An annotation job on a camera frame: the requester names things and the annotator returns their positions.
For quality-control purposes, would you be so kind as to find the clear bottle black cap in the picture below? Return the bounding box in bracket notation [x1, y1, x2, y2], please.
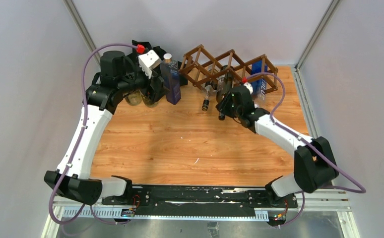
[201, 80, 218, 112]

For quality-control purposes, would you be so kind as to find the purple cable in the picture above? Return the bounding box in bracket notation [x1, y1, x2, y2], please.
[243, 72, 367, 227]
[49, 43, 146, 226]

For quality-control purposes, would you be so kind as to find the aluminium frame rail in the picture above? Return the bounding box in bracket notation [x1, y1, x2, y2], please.
[53, 184, 351, 224]

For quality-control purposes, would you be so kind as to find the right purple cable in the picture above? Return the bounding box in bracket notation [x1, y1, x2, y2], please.
[243, 72, 367, 227]

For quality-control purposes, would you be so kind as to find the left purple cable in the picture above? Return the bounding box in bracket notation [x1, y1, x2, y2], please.
[49, 43, 146, 226]

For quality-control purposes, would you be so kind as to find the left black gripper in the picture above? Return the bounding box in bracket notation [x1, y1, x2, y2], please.
[117, 62, 169, 102]

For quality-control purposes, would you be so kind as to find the clear bottle with dark label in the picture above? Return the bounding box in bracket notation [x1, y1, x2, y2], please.
[140, 89, 158, 108]

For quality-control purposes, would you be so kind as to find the brown wooden wine rack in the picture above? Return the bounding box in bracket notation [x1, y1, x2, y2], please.
[179, 44, 278, 93]

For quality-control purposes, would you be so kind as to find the dark green wine bottle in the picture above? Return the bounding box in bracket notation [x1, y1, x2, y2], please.
[216, 72, 233, 120]

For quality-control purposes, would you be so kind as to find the blue bottle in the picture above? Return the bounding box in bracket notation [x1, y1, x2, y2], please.
[160, 53, 181, 105]
[251, 60, 268, 107]

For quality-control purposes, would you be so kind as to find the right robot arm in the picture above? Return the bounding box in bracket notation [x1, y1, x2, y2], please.
[216, 83, 339, 207]

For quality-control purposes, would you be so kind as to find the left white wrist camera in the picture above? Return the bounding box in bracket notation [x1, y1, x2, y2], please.
[138, 50, 162, 79]

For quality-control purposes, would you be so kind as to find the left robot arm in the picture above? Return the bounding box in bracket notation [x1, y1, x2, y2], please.
[44, 49, 166, 205]

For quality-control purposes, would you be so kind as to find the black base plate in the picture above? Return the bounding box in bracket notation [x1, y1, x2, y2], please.
[101, 184, 298, 219]

